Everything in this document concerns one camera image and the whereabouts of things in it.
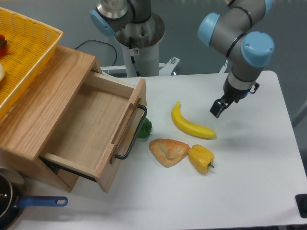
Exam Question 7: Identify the red toy pepper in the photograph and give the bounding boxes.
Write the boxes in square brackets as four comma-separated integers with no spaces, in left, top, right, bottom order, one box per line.
[0,34,8,57]

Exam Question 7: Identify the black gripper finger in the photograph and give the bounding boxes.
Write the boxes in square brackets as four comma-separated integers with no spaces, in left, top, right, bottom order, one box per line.
[219,99,234,115]
[210,99,224,118]

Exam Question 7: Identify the black cable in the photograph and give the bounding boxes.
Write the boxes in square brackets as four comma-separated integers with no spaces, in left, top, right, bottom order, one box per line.
[73,39,118,67]

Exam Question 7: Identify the wooden drawer cabinet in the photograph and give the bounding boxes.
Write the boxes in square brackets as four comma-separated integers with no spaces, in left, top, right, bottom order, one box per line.
[0,46,101,192]

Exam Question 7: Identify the yellow toy bell pepper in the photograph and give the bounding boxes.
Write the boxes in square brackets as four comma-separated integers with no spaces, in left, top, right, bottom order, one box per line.
[188,145,215,174]

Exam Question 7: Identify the green toy bell pepper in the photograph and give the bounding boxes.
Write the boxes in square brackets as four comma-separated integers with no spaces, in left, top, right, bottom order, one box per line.
[138,118,152,139]

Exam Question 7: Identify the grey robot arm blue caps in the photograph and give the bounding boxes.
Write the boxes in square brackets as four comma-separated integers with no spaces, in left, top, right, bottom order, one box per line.
[90,0,274,117]

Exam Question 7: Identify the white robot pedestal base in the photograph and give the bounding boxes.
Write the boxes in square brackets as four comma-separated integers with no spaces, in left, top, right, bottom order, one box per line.
[103,12,180,77]

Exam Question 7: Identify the open wooden drawer black handle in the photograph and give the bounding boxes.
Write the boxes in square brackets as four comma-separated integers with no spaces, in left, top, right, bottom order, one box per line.
[39,72,147,192]

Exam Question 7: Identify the black corner device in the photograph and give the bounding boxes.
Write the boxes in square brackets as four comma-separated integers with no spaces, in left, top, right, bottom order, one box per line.
[295,194,307,219]

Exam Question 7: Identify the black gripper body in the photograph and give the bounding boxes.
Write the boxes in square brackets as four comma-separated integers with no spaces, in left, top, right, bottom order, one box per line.
[221,79,260,104]

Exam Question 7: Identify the yellow plastic basket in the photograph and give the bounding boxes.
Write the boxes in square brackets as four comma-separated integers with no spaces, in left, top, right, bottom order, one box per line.
[0,8,63,117]

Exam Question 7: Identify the white toy vegetable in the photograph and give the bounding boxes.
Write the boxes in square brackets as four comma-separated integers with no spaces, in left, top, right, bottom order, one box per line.
[0,64,5,81]

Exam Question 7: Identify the toy croissant bread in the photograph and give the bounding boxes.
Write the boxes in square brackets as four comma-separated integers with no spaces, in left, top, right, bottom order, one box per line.
[149,138,190,168]

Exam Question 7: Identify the yellow toy banana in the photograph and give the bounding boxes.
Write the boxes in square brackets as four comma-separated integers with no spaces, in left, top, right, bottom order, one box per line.
[171,101,216,139]

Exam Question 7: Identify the blue handled saucepan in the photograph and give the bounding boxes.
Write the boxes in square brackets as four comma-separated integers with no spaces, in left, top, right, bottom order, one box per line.
[0,174,68,230]

